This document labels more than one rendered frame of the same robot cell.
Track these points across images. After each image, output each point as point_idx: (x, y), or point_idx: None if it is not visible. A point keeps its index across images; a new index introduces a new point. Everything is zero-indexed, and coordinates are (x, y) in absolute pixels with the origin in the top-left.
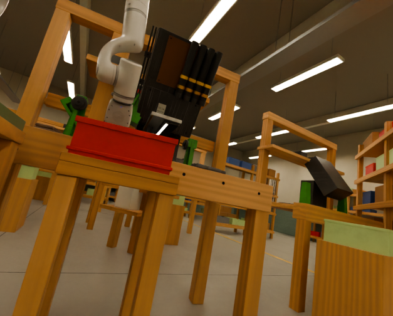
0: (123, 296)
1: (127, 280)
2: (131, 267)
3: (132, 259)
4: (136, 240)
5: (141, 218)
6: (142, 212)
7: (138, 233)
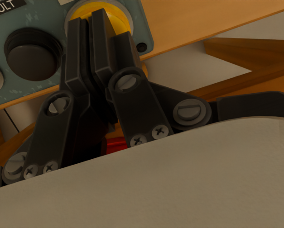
0: (228, 54)
1: (234, 56)
2: (243, 65)
3: (245, 61)
4: (257, 64)
5: (273, 60)
6: (279, 61)
7: (261, 62)
